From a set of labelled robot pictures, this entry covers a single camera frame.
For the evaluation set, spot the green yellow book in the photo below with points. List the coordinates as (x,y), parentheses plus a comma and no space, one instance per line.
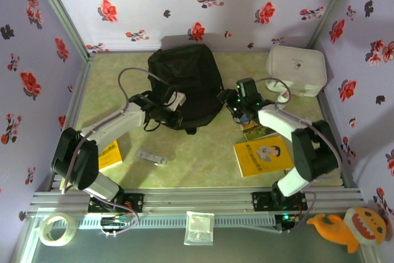
(261,132)

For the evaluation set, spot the clear plastic pencil case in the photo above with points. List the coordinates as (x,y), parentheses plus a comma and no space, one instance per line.
(152,157)

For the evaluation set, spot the black backpack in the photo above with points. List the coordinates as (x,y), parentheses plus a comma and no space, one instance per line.
(191,72)

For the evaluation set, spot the yellow book with cartoon boy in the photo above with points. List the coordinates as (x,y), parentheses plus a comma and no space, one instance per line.
(261,156)

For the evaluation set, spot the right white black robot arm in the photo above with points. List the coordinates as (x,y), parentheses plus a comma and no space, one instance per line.
(277,119)

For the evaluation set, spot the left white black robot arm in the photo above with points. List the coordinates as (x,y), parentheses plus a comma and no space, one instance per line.
(117,124)

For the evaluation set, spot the clear plastic bag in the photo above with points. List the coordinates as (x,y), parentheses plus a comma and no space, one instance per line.
(199,227)

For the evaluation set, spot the small white bottle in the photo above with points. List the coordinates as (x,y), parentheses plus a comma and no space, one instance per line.
(280,99)

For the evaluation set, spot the white zipped storage case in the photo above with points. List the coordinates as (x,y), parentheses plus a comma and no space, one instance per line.
(295,66)

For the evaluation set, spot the yellow book with black text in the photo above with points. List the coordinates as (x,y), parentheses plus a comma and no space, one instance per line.
(110,155)

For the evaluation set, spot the orange shark plush toy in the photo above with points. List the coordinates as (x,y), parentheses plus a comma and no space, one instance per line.
(338,229)

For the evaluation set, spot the clear tape roll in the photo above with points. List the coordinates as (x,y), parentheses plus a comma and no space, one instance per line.
(46,229)

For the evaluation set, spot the aluminium frame rail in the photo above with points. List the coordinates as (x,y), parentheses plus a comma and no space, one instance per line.
(197,196)

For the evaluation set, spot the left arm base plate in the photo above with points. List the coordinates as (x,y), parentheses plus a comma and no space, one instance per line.
(135,203)

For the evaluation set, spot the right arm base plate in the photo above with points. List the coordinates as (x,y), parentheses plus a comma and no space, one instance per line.
(261,199)

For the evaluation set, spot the aluminium corner post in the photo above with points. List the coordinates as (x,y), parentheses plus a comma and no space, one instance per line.
(334,5)
(58,7)

